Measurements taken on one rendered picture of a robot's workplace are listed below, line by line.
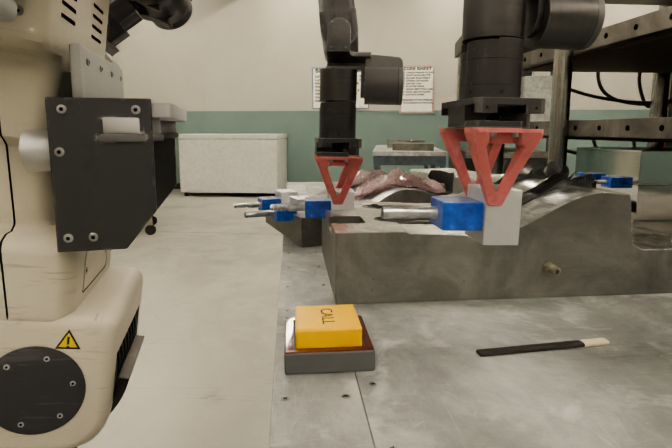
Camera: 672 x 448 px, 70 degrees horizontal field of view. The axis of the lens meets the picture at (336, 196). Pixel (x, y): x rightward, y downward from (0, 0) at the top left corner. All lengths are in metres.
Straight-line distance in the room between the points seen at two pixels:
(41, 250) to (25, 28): 0.23
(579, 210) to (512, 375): 0.27
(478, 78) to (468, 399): 0.28
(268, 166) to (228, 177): 0.63
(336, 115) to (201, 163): 6.76
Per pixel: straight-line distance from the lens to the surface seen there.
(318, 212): 0.74
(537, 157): 5.21
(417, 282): 0.61
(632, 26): 1.49
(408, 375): 0.45
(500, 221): 0.49
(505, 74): 0.48
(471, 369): 0.47
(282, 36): 8.08
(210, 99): 8.30
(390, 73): 0.74
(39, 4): 0.58
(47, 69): 0.63
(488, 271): 0.64
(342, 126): 0.73
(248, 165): 7.22
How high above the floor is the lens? 1.01
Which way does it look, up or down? 8 degrees down
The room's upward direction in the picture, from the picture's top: straight up
